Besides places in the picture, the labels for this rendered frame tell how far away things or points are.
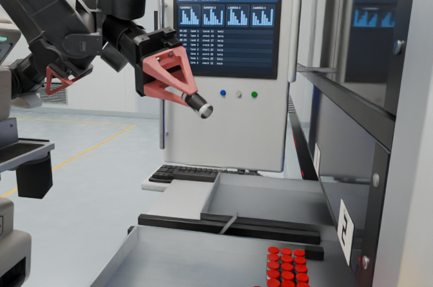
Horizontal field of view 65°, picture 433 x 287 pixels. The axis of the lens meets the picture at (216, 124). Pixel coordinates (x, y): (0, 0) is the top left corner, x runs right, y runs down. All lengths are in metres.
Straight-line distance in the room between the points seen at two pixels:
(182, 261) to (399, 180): 0.45
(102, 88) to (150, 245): 5.99
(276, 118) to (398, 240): 1.01
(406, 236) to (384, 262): 0.06
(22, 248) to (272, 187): 0.68
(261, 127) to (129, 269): 0.81
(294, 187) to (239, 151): 0.40
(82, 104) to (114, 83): 0.78
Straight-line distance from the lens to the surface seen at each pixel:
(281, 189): 1.02
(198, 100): 0.46
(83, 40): 0.55
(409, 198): 0.33
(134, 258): 0.71
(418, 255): 0.36
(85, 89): 6.82
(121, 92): 6.50
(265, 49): 1.29
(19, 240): 1.02
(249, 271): 0.68
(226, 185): 1.02
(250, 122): 1.33
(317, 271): 0.71
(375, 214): 0.42
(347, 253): 0.54
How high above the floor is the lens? 1.27
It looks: 12 degrees down
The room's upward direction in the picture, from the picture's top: 1 degrees clockwise
